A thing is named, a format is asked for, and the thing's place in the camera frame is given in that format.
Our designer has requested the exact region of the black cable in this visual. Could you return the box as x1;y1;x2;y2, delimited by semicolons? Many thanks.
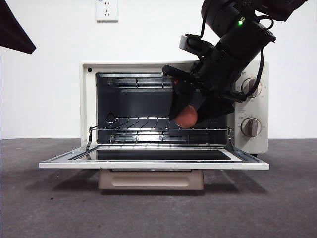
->
185;14;213;48
244;48;264;97

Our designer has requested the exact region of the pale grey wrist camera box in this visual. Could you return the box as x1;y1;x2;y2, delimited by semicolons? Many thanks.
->
178;34;199;54

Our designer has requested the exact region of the beige oven door handle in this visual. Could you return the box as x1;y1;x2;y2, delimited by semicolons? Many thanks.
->
98;170;205;191

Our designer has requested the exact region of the metal wire oven rack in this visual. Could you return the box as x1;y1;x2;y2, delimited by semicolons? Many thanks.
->
89;117;232;131

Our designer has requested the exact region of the cream Toshiba toaster oven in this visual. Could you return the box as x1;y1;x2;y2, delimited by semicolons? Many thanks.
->
79;60;269;156

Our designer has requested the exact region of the beige oven control knob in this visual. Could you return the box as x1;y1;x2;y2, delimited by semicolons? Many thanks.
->
240;117;262;137
241;77;263;97

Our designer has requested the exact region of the brown egg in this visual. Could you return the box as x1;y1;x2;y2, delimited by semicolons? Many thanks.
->
174;105;198;128

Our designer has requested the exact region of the glass window oven door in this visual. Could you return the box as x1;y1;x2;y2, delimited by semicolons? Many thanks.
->
38;145;270;172

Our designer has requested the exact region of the white wall socket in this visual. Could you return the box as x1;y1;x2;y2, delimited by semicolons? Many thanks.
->
96;0;119;23

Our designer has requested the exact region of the oven heating element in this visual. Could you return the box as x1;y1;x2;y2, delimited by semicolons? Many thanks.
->
106;77;173;89
110;131;225;143

